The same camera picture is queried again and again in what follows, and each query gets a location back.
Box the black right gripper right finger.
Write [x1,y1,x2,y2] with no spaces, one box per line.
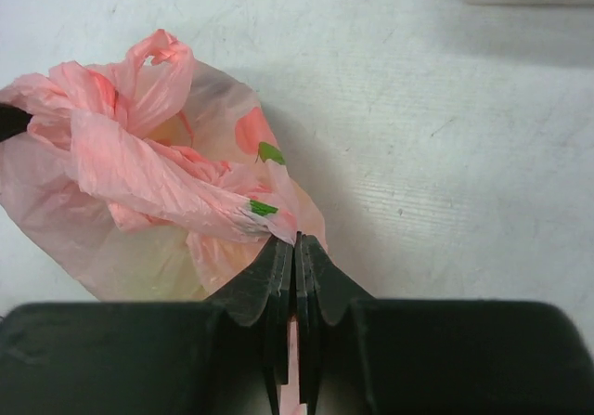
[294,233,372,414]

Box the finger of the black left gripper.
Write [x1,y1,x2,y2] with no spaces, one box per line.
[0,103,32,142]

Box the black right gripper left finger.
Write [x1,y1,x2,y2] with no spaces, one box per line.
[206,237,293,414]

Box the pink plastic bag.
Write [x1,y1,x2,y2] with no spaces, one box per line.
[1,30,326,300]

